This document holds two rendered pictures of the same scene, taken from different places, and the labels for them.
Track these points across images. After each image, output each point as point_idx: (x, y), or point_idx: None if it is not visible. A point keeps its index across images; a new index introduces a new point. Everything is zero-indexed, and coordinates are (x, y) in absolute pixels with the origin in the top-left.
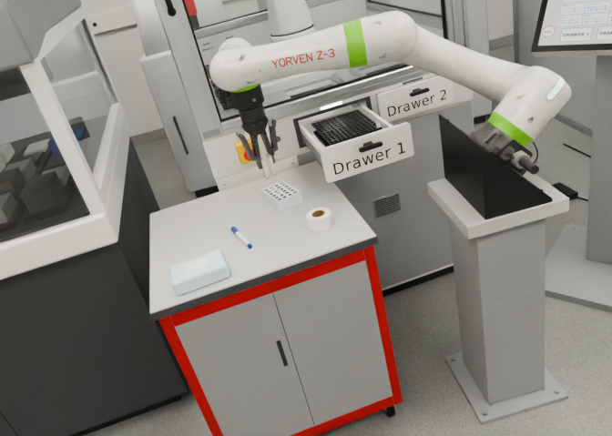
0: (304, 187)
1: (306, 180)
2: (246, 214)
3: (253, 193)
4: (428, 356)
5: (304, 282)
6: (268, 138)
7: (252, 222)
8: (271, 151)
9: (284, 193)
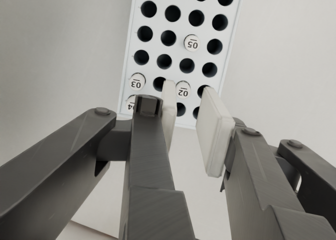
0: (76, 46)
1: (40, 84)
2: (301, 91)
3: (196, 183)
4: None
5: None
6: (131, 167)
7: (331, 23)
8: (143, 118)
9: (181, 18)
